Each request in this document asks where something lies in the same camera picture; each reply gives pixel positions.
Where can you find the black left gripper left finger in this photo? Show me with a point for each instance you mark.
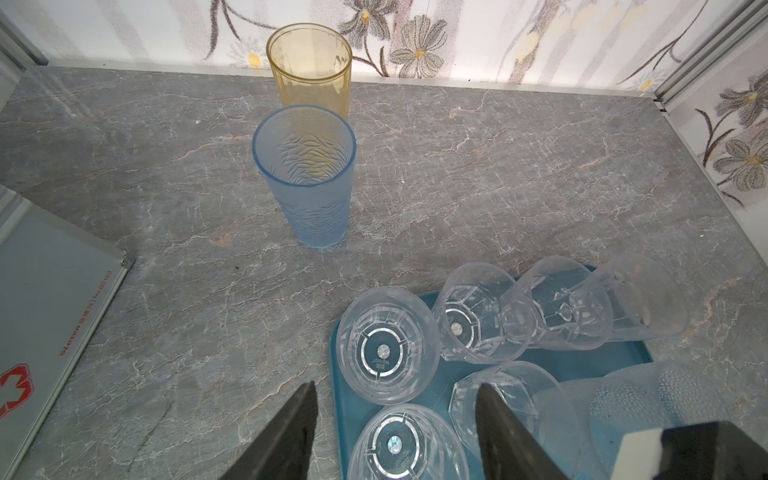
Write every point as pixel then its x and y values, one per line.
pixel 283 449

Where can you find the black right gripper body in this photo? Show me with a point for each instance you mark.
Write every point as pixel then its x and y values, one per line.
pixel 714 450

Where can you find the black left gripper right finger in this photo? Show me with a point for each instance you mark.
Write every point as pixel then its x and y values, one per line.
pixel 508 450

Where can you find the frosted plastic cup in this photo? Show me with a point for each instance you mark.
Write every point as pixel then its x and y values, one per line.
pixel 585 420

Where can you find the clear small glass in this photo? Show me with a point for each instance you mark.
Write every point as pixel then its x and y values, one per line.
pixel 408 441

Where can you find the clear ribbed glass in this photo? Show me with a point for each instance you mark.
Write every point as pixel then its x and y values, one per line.
pixel 569 307
pixel 388 345
pixel 647 302
pixel 479 319

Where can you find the blue plastic cup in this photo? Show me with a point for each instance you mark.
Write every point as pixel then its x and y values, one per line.
pixel 306 154

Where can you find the yellow plastic cup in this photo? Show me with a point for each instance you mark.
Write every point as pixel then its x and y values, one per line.
pixel 311 65

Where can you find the teal plastic tray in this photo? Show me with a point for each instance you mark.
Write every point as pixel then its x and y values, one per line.
pixel 353 413

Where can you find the silver metal case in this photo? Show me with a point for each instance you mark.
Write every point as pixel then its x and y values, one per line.
pixel 57 282

